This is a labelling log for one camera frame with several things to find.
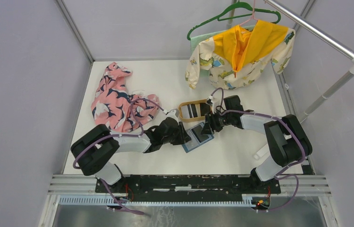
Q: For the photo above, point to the metal clothes rack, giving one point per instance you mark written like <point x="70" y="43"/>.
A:
<point x="321" y="74"/>

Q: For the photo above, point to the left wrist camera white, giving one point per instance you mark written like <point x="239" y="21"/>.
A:
<point x="174" y="114"/>

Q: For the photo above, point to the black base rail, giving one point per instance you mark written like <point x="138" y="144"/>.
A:
<point x="192" y="188"/>

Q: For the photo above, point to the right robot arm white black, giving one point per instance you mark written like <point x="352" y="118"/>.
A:
<point x="287" y="141"/>

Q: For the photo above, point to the grey striped credit card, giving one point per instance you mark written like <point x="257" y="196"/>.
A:
<point x="192" y="110"/>

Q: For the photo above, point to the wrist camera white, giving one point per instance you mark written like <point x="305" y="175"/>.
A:
<point x="214" y="103"/>
<point x="174" y="114"/>

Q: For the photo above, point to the white plastic bracket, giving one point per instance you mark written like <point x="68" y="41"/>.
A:
<point x="264" y="151"/>

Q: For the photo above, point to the dinosaur print yellow lined jacket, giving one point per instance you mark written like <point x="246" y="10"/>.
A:
<point x="274" y="47"/>

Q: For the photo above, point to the black credit card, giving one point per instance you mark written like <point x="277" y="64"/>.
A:
<point x="197" y="131"/>

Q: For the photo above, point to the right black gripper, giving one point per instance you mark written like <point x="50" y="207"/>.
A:
<point x="211" y="124"/>

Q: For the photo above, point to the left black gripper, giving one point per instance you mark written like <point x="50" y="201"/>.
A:
<point x="183" y="136"/>

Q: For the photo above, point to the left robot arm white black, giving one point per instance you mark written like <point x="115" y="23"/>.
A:
<point x="94" y="150"/>

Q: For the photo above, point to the pink shark print garment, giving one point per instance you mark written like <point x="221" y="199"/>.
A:
<point x="116" y="108"/>

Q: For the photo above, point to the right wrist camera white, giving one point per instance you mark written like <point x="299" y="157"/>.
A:
<point x="214" y="103"/>

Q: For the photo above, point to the pink wire hanger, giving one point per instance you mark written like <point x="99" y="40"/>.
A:
<point x="252" y="17"/>

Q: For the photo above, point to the blue leather card holder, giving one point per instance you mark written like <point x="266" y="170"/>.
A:
<point x="193" y="144"/>

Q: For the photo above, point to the light green cloth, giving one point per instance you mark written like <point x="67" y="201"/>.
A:
<point x="229" y="44"/>

